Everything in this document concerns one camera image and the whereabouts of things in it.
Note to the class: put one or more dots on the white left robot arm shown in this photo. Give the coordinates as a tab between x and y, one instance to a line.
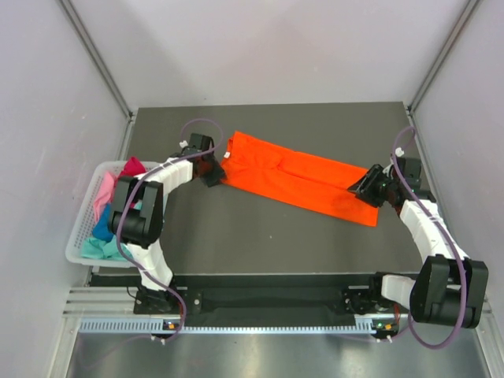
137	218

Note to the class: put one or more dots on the magenta t shirt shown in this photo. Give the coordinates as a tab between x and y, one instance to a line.
132	167

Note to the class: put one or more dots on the pink t shirt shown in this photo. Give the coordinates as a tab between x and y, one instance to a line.
104	195

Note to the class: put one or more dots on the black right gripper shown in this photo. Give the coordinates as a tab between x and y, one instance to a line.
363	188

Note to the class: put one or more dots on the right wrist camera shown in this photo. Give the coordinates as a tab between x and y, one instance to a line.
409	167

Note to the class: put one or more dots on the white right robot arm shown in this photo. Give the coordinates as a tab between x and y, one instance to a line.
450	287

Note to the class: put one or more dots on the aluminium corner frame post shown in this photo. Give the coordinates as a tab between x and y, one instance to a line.
463	19

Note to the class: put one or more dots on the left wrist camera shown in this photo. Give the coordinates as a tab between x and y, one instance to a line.
197	144

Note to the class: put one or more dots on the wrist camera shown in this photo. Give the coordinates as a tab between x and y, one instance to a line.
197	144
409	167

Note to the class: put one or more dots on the blue t shirt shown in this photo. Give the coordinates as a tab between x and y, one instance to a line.
101	230

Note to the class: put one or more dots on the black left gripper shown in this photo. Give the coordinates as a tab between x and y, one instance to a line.
218	172

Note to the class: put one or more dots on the teal t shirt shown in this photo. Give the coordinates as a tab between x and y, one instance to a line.
97	249

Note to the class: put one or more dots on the white plastic laundry basket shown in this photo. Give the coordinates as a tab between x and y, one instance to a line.
84	223

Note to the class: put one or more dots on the slotted grey cable duct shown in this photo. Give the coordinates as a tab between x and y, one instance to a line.
158	326

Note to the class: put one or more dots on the orange t shirt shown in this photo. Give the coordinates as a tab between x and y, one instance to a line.
299	179

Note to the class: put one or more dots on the left aluminium frame post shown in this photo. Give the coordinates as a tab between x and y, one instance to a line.
84	36

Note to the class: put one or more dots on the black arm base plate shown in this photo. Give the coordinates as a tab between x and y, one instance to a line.
340	300

